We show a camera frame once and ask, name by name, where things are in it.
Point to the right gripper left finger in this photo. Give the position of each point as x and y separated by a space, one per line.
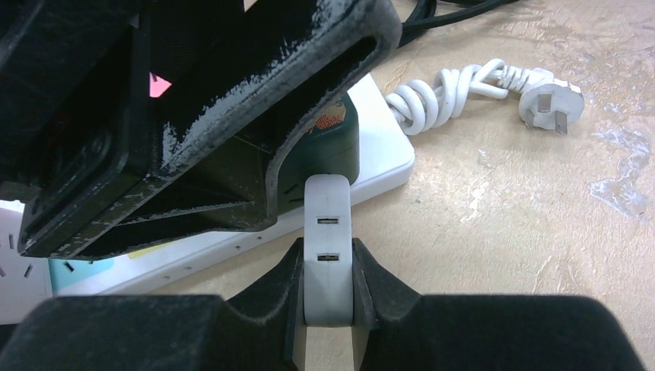
260 328

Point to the white USB plug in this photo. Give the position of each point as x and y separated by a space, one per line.
328 256

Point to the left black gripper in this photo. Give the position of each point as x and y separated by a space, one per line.
103 169

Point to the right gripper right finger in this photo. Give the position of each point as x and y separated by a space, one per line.
397 328

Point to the white power strip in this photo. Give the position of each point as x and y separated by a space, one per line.
384 162

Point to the pink power socket block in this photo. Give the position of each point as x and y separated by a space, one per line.
157 86

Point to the green plug adapter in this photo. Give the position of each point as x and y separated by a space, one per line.
330 146

